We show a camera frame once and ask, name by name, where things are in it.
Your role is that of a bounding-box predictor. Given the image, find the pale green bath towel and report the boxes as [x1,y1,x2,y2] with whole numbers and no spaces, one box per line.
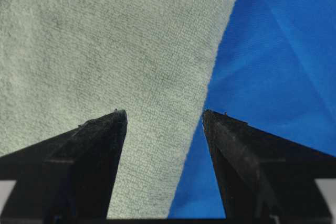
[1,0,236,218]

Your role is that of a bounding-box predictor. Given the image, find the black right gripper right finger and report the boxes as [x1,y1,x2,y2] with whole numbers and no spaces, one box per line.
[202,110,335,223]

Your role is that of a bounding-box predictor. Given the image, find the blue table cloth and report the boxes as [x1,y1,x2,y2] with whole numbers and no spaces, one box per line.
[169,0,335,223]

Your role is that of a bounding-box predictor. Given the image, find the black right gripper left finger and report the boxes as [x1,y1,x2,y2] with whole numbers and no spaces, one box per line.
[1,110,128,223]

